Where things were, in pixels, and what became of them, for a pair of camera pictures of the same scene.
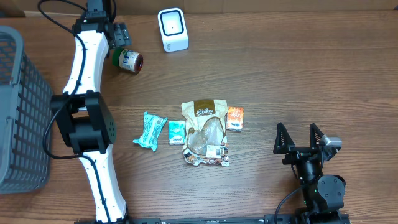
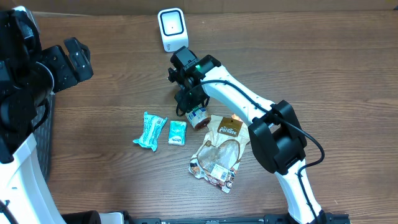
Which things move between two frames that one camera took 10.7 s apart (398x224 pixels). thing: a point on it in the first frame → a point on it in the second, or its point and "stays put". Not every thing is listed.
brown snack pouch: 205,135 → 217,161
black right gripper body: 298,155 → 193,99
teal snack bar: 152,125 stays put
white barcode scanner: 173,30 stays put
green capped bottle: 127,60 → 198,117
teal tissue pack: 177,132 stays put
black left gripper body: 124,37 → 63,71
